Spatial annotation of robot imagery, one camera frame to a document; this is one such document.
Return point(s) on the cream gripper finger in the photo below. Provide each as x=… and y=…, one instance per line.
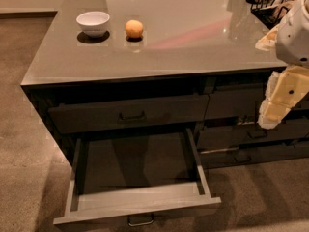
x=284, y=91
x=267, y=42

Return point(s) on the grey drawer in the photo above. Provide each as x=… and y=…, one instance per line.
x=235, y=101
x=233, y=136
x=253, y=155
x=112, y=115
x=135, y=181

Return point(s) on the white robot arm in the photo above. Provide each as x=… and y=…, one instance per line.
x=290, y=40

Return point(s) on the orange fruit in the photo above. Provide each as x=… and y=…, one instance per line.
x=134, y=29

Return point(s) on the grey counter cabinet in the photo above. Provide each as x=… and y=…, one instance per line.
x=187, y=47

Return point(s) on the white ceramic bowl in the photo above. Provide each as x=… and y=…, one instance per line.
x=93, y=24

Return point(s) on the black wire basket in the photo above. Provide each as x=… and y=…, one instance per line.
x=269, y=12

